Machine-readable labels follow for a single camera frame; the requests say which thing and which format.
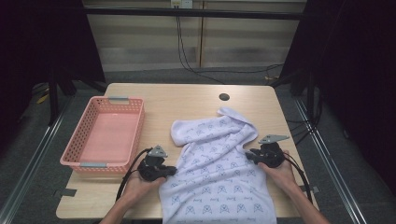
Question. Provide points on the black curtain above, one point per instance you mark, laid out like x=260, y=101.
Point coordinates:
x=351, y=62
x=40, y=40

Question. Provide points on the person's right hand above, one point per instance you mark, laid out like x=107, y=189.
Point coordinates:
x=281, y=175

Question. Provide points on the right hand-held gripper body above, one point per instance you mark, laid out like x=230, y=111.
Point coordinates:
x=271, y=155

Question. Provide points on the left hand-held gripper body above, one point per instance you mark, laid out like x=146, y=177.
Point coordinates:
x=151, y=168

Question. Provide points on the white wall socket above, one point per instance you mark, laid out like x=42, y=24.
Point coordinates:
x=181, y=3

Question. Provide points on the dark round table grommet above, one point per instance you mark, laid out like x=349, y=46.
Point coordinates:
x=224, y=96

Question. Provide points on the yellow object on floor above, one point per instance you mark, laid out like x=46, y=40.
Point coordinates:
x=42, y=99

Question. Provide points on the black horizontal frame bar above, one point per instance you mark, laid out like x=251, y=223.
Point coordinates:
x=193, y=13

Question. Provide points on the black tape strip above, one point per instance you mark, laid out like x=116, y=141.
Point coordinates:
x=67, y=192

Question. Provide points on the lavender patterned towel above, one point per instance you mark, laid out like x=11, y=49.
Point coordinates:
x=214, y=174

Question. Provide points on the metal floor rail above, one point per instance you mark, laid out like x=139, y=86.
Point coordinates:
x=29, y=158
x=330, y=158

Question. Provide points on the black metal stand leg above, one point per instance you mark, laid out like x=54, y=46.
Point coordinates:
x=310, y=96
x=53, y=96

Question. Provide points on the person's left hand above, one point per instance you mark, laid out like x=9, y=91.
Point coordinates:
x=138, y=186

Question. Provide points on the pink perforated plastic basket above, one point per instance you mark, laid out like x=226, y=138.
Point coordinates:
x=106, y=137

